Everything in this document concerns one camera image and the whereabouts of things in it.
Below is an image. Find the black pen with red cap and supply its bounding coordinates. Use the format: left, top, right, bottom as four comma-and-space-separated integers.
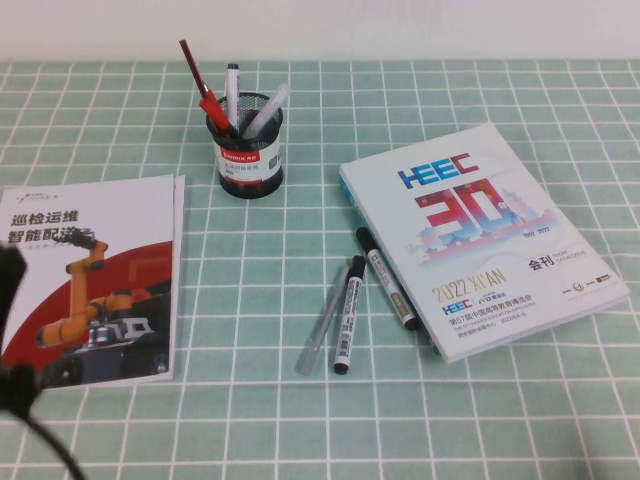
198, 95, 243, 139

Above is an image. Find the silver clear gel pen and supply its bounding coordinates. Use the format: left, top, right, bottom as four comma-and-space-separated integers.
298, 264, 351, 378

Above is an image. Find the black mesh pen holder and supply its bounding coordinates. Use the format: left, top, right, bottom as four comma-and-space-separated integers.
206, 91, 285, 200

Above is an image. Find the translucent white pen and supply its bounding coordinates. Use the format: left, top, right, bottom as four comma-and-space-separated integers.
242, 82, 293, 139

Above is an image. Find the large white marker black cap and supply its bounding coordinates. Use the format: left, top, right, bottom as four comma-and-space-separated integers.
354, 226, 422, 332

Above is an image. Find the white barcode marker black cap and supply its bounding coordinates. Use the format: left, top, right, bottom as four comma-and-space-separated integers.
333, 255, 368, 375

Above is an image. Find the white HEEC catalogue book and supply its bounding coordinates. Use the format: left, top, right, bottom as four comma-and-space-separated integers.
338, 122, 631, 365

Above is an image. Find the slim white black-capped marker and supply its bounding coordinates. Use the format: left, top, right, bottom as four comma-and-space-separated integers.
224, 62, 242, 132

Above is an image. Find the green checked tablecloth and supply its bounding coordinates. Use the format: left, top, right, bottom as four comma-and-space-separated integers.
0, 59, 640, 480

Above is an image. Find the dark red pencil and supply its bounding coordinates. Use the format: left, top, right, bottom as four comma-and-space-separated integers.
178, 38, 213, 101

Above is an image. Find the brochure with orange robot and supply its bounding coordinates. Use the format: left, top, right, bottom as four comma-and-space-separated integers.
0, 174, 176, 391

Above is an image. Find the black cable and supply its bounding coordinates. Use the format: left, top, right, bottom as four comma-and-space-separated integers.
0, 407, 87, 480

